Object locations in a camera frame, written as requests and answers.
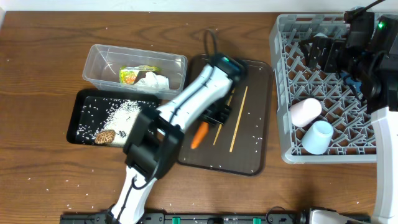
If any orange carrot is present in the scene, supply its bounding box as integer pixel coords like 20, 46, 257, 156
190, 122, 209, 149

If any large dark blue plate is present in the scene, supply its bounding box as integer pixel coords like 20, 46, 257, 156
339, 72, 361, 98

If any pink cup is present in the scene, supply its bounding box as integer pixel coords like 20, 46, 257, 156
290, 98, 322, 128

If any white napkin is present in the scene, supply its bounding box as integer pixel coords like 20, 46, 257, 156
135, 72, 170, 90

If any light blue cup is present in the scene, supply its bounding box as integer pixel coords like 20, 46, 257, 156
301, 121, 334, 155

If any white rice pile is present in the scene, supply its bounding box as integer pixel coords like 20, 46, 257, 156
76, 98, 156, 147

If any yellow green snack wrapper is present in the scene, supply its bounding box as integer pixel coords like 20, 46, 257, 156
119, 65, 161, 85

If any brown food scrap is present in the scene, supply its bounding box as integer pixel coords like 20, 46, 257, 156
95, 129, 116, 144

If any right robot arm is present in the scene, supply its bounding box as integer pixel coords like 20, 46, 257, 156
299, 10, 397, 223

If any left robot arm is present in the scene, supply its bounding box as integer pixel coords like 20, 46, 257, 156
106, 53, 246, 223

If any grey dishwasher rack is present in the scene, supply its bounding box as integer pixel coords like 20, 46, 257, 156
270, 14, 376, 164

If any wooden chopstick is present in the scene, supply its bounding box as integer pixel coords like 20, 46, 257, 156
213, 88, 235, 146
229, 86, 248, 153

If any brown serving tray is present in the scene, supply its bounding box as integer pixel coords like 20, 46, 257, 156
178, 60, 273, 176

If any clear plastic bin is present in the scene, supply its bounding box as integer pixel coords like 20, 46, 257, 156
82, 44, 188, 100

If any black tray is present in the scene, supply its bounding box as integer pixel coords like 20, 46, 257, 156
67, 89, 160, 147

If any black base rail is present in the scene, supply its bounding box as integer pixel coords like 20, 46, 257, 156
60, 206, 330, 224

